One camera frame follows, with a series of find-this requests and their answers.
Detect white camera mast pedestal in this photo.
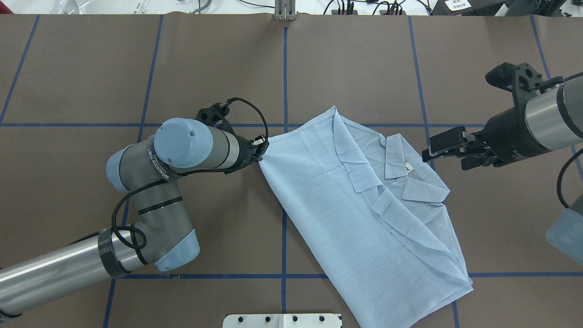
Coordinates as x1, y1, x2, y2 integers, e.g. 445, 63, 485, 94
222, 313, 343, 328

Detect clear plastic bag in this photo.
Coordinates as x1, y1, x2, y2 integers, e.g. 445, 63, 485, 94
48, 0, 119, 15

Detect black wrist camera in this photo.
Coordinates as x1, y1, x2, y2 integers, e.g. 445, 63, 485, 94
485, 62, 565, 109
195, 102, 232, 131

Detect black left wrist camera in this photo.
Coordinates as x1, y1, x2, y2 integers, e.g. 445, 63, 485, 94
195, 102, 232, 131

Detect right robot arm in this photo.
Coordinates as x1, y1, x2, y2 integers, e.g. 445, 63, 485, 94
421, 66, 583, 170

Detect aluminium frame post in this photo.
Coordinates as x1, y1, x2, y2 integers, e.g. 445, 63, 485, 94
274, 0, 297, 21

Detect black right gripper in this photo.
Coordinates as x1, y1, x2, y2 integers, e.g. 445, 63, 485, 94
421, 108, 551, 171

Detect light blue button-up shirt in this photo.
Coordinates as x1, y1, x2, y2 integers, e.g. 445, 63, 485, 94
260, 107, 473, 328

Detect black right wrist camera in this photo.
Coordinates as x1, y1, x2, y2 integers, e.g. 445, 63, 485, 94
485, 62, 565, 109

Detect dark brown labelled box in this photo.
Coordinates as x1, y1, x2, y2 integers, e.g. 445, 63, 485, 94
431, 0, 505, 16

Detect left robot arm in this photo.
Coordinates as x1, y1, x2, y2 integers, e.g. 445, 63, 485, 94
1, 116, 269, 322

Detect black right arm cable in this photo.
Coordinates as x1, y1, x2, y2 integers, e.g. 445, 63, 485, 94
557, 146, 583, 209

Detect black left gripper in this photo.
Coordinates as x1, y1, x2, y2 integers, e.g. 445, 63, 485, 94
237, 136, 269, 167

